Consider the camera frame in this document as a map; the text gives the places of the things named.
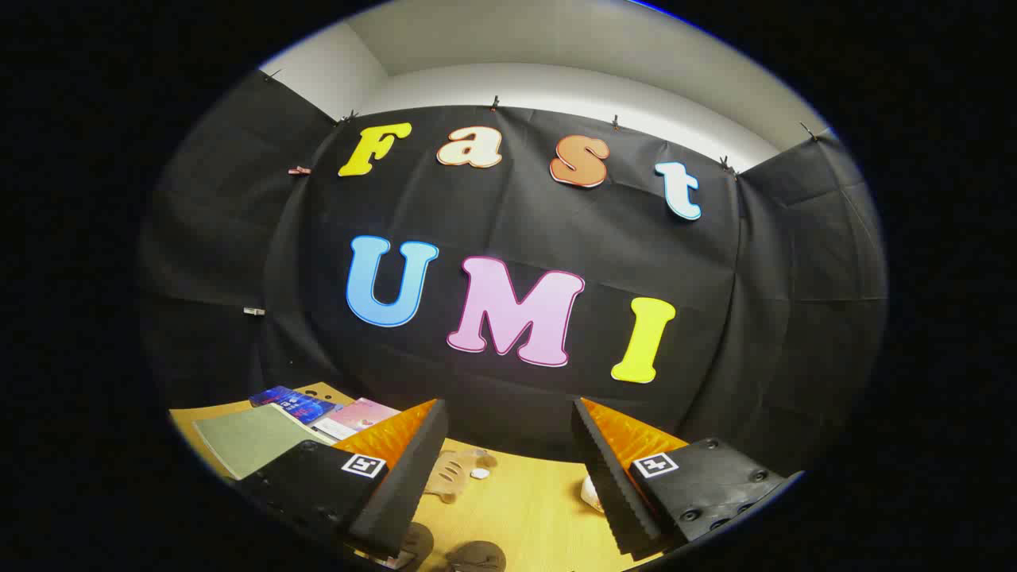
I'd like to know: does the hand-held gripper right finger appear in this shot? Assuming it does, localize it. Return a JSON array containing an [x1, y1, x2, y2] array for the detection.
[[570, 397, 805, 558]]

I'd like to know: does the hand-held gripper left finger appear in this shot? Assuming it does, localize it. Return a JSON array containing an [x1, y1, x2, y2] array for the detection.
[[235, 399, 449, 558]]

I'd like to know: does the brown fuzzy shoe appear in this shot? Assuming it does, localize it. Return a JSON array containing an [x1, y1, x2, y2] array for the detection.
[[447, 541, 508, 572], [396, 522, 435, 570]]

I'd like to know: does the tan bread-shaped plush toy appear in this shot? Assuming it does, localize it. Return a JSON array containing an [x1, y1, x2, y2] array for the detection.
[[423, 448, 499, 504]]

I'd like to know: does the pink book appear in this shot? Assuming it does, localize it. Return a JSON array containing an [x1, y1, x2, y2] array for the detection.
[[310, 398, 401, 441]]

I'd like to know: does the blue book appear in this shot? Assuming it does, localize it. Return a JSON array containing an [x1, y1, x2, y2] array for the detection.
[[249, 386, 336, 423]]

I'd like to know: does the black backdrop cloth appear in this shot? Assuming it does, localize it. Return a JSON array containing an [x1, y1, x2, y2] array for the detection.
[[139, 70, 889, 477]]

